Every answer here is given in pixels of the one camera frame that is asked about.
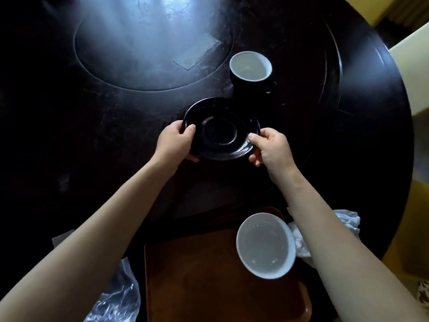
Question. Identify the person's right hand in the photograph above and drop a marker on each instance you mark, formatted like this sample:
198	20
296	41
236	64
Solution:
275	154

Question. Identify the brown wooden tray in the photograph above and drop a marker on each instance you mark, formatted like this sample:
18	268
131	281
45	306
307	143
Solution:
201	278

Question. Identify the black cup with white inside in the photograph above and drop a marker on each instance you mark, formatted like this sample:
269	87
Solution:
251	73

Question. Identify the black saucer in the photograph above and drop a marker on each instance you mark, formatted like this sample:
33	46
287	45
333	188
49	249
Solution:
222	130

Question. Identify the person's right thumb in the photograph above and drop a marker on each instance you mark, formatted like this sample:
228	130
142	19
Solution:
256	139

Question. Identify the person's left thumb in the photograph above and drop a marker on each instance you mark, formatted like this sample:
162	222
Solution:
189	132

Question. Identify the clear flat plastic sheet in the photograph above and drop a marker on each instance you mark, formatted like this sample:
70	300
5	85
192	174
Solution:
197	52

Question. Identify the clear plastic bag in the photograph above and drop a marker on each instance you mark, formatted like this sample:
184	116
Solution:
114	298

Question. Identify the white bowl-shaped cup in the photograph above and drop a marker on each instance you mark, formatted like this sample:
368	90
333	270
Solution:
265	250

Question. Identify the white crumpled cloth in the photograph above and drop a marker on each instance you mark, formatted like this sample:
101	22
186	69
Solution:
345	223

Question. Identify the person's right forearm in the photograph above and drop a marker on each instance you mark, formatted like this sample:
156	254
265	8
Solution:
342	251

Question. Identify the cream chair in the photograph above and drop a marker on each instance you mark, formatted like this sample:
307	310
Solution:
411	73

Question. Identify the person's left hand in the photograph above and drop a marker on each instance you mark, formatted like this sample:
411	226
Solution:
172	144

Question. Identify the person's left forearm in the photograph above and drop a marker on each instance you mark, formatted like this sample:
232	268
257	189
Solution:
83	238

